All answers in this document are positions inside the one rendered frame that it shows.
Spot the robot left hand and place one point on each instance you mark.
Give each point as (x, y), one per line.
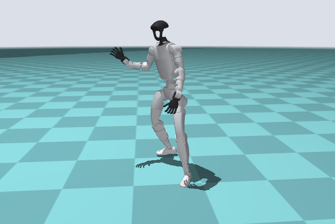
(173, 104)

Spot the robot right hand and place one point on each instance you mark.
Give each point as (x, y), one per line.
(119, 54)

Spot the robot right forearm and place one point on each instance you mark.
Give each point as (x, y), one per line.
(133, 65)

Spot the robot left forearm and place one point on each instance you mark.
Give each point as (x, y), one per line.
(179, 83)

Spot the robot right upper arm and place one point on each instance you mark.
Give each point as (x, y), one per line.
(150, 58)

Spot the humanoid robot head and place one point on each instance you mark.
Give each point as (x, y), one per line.
(159, 26)

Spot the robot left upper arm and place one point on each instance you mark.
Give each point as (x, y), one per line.
(176, 51)

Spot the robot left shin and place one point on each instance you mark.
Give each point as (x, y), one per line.
(183, 151)

